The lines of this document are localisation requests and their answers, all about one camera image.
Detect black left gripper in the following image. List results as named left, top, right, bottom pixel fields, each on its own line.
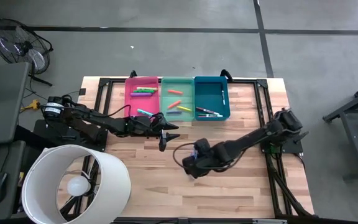
left=149, top=118, right=181, bottom=152

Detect teal thick marker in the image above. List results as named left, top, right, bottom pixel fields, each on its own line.
left=136, top=108, right=154, bottom=117

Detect white marker with red cap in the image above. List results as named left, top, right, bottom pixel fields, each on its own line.
left=195, top=106, right=221, bottom=116

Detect translucent teal plastic bin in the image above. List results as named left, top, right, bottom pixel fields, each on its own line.
left=160, top=77, right=196, bottom=122

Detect pink plastic bin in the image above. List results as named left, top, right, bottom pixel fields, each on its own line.
left=124, top=76, right=160, bottom=121

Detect blue plastic bin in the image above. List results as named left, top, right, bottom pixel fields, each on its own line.
left=193, top=75, right=232, bottom=121

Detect white lamp shade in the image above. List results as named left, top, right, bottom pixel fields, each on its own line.
left=21, top=144, right=132, bottom=224

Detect black lamp stand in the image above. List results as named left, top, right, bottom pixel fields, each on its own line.
left=59, top=154, right=102, bottom=218

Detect white light bulb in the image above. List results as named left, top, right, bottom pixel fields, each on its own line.
left=66, top=175, right=92, bottom=197

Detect yellow power plug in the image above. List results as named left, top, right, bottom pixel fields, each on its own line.
left=21, top=98, right=41, bottom=112

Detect black metal stand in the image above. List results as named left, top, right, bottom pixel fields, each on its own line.
left=322, top=79, right=358, bottom=182

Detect dark desk surface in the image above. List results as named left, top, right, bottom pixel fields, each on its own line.
left=0, top=139, right=27, bottom=222

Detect black floor fan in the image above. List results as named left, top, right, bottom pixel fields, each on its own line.
left=0, top=17, right=55, bottom=87

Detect gray desk top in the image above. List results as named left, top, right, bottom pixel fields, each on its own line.
left=0, top=61, right=30, bottom=147

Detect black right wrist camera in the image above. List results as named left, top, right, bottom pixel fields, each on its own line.
left=181, top=156, right=196, bottom=170

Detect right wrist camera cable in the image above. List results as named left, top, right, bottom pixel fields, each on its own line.
left=172, top=142, right=198, bottom=171

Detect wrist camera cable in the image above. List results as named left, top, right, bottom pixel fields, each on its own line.
left=106, top=103, right=161, bottom=125
left=172, top=142, right=198, bottom=171

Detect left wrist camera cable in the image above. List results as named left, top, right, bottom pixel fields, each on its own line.
left=106, top=103, right=161, bottom=125

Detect black aluminium table frame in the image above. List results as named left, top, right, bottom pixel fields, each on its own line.
left=93, top=77, right=316, bottom=224

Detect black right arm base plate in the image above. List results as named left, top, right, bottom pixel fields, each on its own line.
left=257, top=128, right=310, bottom=154

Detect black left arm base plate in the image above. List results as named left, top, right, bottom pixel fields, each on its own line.
left=33, top=119, right=109, bottom=152

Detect black floor cables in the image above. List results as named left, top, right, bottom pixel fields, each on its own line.
left=23, top=74, right=81, bottom=114

